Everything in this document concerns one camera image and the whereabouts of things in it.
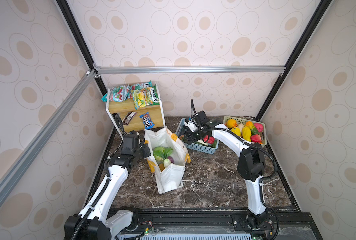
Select red bell pepper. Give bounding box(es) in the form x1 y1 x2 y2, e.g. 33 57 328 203
203 135 215 145

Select green leafy vegetable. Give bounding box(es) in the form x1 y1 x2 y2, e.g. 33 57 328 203
164 148 173 158

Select orange potato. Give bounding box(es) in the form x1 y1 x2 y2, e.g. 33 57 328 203
158 163 165 172

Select white grocery bag yellow handles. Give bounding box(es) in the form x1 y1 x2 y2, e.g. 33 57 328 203
145 128 191 195

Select white eggplant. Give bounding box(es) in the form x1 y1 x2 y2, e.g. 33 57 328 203
196 140 209 146
163 158 172 168

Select green plastic basket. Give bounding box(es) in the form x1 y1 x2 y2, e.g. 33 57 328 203
224 116 267 146

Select green cabbage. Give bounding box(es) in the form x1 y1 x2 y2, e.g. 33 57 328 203
153 147 165 162

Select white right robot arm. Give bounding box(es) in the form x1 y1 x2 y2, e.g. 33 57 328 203
184 100 278 230

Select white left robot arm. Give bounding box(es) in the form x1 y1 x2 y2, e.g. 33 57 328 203
64 115 151 240

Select yellow candy snack bag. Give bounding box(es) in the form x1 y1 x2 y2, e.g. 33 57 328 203
131 88 153 110

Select green mint snack bag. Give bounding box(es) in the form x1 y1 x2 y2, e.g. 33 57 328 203
135 81 160 106

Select green gummy snack bag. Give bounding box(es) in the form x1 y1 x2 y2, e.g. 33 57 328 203
101 85 131 102

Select blue plastic basket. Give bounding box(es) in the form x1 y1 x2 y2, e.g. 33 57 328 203
175 118 219 155

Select blue candy packet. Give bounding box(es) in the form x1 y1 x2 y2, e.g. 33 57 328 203
139 113 154 130

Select brown chocolate bar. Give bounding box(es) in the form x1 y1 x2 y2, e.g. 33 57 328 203
122 111 137 126

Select orange fruit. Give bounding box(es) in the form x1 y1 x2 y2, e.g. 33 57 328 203
226 119 238 129

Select white wooden two-tier shelf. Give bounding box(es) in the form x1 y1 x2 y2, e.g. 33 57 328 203
105 83 166 145

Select yellow mango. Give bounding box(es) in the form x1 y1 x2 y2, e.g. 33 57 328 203
242 126 252 142

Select pink peach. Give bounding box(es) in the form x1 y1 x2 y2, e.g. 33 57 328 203
254 123 264 133

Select horizontal aluminium rail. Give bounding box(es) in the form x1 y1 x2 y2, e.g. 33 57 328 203
96 66 286 74

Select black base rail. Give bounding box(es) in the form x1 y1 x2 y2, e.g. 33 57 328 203
116 208 322 240

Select left diagonal aluminium rail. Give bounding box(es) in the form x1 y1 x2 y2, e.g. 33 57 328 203
0 69 97 207

